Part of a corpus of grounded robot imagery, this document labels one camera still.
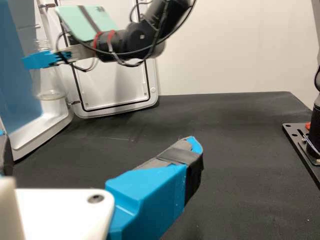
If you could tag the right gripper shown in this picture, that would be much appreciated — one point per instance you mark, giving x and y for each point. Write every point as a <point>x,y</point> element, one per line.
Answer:
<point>83,53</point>

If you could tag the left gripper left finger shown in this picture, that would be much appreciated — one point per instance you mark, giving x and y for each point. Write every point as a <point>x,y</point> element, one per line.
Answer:
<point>5,160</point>

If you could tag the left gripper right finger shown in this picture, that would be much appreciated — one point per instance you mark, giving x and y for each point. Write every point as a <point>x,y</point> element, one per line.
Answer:
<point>150,195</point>

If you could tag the clear flask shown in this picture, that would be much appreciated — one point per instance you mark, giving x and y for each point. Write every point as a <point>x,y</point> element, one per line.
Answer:
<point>50,82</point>

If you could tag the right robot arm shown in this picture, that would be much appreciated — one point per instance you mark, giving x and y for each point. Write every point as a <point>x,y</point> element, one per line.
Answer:
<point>140,37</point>

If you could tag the incubator door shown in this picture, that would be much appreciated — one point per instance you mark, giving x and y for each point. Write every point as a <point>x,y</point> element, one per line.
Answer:
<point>112,85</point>

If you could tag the right wrist camera phone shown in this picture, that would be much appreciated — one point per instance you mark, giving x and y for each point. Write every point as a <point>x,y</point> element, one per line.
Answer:
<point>85,22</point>

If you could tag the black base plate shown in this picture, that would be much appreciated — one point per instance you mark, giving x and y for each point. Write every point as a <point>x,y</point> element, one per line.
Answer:
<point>297,142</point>

